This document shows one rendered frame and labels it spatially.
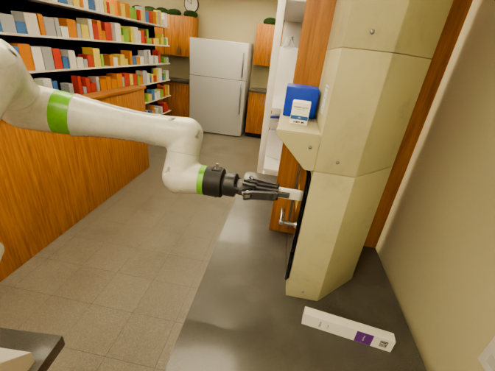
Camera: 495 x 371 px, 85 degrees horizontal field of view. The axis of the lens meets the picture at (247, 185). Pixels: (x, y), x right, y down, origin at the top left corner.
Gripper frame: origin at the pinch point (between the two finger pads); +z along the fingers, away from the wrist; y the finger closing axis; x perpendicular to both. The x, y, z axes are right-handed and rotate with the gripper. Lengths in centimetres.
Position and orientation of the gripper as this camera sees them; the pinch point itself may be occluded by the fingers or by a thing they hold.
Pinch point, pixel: (289, 193)
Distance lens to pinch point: 82.9
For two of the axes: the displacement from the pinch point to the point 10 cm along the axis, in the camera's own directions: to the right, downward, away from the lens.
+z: 9.8, 1.6, -1.0
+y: 1.6, -4.3, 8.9
